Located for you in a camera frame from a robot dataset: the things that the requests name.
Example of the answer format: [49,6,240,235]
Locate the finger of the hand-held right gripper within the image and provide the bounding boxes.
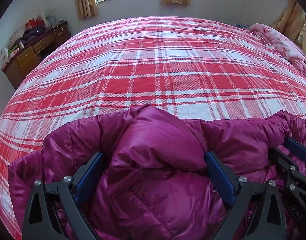
[268,147,306,195]
[284,137,306,162]

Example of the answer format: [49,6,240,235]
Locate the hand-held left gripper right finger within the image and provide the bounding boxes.
[204,151,288,240]

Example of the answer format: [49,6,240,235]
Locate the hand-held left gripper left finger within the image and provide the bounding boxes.
[22,152,105,240]

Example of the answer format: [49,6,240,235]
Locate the magenta puffer jacket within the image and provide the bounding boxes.
[8,105,306,240]

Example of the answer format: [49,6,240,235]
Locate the purple clothes pile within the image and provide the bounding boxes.
[18,27,47,45]

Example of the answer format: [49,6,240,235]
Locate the pink folded quilt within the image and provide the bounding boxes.
[249,23,306,80]

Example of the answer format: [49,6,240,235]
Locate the bed with red plaid sheet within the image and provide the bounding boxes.
[0,16,306,240]

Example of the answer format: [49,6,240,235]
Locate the wooden desk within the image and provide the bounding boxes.
[2,21,71,90]

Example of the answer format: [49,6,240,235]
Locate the white plastic bag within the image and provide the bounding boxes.
[9,27,26,48]

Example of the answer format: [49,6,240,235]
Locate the red and white bag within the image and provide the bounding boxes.
[25,15,50,29]

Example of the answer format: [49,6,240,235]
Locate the white cable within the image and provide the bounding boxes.
[52,21,68,35]

